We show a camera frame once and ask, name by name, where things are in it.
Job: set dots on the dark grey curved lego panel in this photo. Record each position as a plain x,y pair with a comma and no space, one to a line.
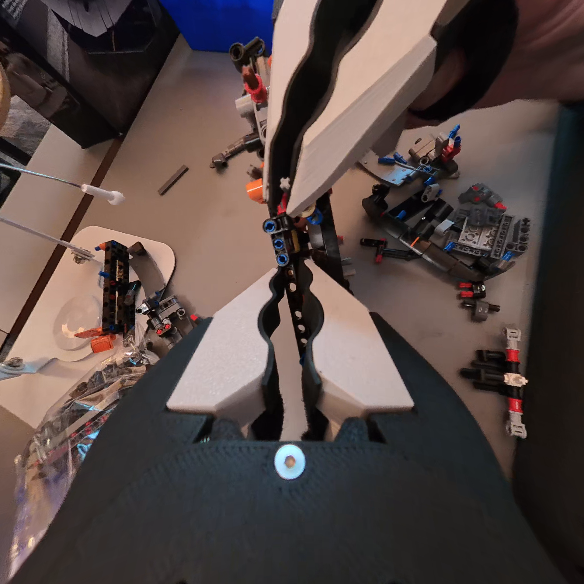
148,269
397,171

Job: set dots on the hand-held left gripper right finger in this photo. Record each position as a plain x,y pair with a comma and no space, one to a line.
360,360

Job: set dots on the person's right hand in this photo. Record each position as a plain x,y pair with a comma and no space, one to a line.
547,45

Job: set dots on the grey three-hole lego beam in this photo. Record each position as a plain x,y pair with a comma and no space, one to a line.
520,235

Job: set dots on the light grey long lego beam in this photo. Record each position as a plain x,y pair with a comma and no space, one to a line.
430,192

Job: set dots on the clear round lens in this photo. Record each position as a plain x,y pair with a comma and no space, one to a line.
73,319

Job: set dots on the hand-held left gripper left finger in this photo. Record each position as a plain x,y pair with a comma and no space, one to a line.
219,360

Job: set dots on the silver metal bar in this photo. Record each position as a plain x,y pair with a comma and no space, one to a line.
41,235
18,367

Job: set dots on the grey square lego frame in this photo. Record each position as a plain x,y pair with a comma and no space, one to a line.
479,235

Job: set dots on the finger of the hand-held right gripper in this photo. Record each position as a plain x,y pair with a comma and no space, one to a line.
378,91
285,54

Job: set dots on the blue plastic bin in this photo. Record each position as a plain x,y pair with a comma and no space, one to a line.
219,23

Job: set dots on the long black lego connector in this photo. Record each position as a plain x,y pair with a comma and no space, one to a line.
392,253

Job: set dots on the grey lego connector black pins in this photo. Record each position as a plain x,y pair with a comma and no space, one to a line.
480,310

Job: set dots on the black lego frame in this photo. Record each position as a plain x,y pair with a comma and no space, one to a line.
114,283

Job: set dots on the clear bag of lego parts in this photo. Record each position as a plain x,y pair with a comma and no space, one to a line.
77,410

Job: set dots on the grey lego assembly red axles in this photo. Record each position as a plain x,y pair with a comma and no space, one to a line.
166,315

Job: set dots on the grey lego block red pins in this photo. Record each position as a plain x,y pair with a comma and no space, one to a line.
481,196

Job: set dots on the dark grey flat lego tile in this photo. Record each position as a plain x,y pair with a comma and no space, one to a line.
173,179

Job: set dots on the long black curved lego assembly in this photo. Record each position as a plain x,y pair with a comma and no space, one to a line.
447,262

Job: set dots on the black lego connector two red pins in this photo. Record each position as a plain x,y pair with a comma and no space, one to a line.
474,289

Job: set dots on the black lego axle assembly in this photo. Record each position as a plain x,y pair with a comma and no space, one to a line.
492,374

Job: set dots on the orange lego seat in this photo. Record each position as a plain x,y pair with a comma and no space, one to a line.
102,343

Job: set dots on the lego car chassis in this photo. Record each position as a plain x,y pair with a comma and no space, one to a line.
279,242

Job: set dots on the white lamp base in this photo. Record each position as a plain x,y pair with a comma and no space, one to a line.
150,242

